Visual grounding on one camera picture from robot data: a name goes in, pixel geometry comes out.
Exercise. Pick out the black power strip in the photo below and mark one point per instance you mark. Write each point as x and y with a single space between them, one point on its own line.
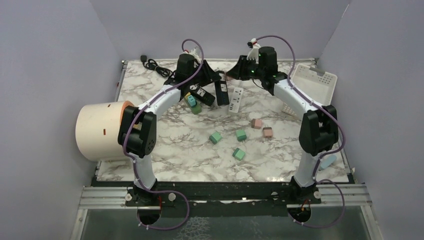
202 95
221 89

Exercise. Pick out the cream cylindrical drum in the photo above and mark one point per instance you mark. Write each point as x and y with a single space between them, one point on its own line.
97 128

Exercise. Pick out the aluminium front rail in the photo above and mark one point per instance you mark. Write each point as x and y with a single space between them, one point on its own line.
324 195

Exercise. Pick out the pink USB charger plug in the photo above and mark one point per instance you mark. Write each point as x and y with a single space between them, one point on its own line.
267 132

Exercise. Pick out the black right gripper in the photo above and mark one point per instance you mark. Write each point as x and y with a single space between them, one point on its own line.
238 71

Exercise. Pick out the white power strip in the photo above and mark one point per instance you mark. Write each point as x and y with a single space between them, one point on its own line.
235 100

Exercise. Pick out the teal blue charger plug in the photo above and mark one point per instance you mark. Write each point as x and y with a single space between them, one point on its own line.
191 101

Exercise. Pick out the white plastic basket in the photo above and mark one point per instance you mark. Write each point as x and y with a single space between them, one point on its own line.
319 85

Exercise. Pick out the light blue charger plug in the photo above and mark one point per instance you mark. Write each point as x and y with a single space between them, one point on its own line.
327 161

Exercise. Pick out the green power strip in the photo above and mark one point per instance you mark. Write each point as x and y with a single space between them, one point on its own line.
197 109

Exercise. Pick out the green USB charger plug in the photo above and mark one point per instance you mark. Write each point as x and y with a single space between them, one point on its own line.
215 137

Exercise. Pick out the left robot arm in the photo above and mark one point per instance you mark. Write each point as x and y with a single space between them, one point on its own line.
138 127

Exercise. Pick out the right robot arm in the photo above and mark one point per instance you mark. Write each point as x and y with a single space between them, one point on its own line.
318 131

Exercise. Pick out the light green charger plug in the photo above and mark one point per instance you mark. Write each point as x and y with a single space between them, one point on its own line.
238 154

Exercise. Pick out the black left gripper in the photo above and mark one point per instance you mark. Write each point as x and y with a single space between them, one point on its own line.
208 75

